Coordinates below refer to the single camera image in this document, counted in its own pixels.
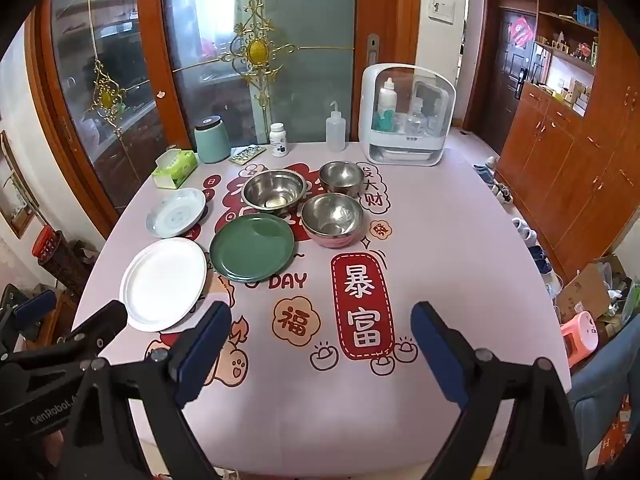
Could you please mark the pill blister pack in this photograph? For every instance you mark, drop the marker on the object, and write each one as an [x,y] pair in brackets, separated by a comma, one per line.
[247,155]

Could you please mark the pink steel bowl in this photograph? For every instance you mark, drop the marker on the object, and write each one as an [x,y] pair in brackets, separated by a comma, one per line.
[330,215]

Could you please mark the printed pink tablecloth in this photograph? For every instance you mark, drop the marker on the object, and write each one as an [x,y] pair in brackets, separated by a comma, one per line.
[450,260]

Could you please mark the white pill bottle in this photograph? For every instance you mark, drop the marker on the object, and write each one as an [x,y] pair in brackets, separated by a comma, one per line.
[279,140]

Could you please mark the clear squeeze bottle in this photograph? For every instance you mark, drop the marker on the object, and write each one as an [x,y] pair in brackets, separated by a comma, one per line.
[335,132]

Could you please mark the white sterilizer cabinet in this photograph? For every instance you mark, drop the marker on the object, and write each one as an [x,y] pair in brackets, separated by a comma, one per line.
[372,110]

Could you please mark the blue chair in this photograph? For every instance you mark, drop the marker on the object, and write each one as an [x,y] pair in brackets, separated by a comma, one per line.
[607,370]

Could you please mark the row of shoes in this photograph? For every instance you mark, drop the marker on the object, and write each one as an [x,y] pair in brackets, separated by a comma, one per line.
[522,227]

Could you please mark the clear baby bottle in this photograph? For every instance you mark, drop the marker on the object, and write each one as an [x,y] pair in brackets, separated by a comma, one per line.
[416,120]

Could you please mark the dark wooden entrance door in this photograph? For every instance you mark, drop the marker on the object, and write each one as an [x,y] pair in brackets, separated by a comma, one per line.
[500,80]

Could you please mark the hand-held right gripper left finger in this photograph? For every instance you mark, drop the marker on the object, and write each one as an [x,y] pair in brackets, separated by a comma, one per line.
[200,355]

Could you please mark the white baby bottle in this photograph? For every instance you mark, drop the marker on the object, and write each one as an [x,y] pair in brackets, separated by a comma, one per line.
[387,102]

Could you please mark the wooden wall cabinet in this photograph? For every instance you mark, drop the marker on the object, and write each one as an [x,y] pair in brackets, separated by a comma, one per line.
[575,180]

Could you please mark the wooden frame glass sliding door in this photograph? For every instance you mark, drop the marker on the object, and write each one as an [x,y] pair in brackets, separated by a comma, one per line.
[300,85]
[100,35]

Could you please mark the framed wall picture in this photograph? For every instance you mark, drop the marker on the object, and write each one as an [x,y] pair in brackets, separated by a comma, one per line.
[15,200]

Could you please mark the large steel bowl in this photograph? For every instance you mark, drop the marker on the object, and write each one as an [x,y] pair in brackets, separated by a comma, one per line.
[272,190]

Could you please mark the mint green canister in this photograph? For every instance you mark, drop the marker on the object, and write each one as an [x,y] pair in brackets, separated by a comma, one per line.
[212,142]

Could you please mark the blue patterned white plate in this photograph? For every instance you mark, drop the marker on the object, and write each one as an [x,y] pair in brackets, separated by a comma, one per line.
[175,212]

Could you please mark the small steel bowl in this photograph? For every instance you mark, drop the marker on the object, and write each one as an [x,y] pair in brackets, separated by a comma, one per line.
[341,177]

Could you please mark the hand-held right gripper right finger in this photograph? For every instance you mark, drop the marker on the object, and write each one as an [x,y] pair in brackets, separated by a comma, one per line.
[440,355]

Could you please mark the orange paper bag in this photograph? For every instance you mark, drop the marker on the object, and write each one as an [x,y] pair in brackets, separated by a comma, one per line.
[615,440]

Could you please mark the white wall switch panel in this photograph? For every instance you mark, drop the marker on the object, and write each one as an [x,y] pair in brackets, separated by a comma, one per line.
[442,9]

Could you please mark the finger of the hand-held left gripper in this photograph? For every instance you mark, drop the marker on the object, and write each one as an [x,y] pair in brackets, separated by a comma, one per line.
[35,304]
[105,317]

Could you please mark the pink plastic stool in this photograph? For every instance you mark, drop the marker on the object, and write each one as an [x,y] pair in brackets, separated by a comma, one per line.
[580,332]

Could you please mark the green tissue pack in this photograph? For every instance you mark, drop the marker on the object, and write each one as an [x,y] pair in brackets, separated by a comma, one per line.
[175,167]

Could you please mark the green plate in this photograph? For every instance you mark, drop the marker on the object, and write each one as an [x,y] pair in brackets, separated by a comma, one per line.
[245,255]

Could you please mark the dark wicker basket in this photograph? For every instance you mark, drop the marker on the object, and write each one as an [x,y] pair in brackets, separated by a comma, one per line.
[67,265]

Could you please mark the red door decoration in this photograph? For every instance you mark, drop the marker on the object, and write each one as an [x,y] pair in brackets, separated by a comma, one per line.
[521,30]

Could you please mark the cardboard box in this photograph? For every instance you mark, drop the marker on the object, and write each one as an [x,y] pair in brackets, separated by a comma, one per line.
[582,290]

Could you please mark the red basket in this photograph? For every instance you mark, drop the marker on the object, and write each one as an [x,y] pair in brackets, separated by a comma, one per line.
[45,242]

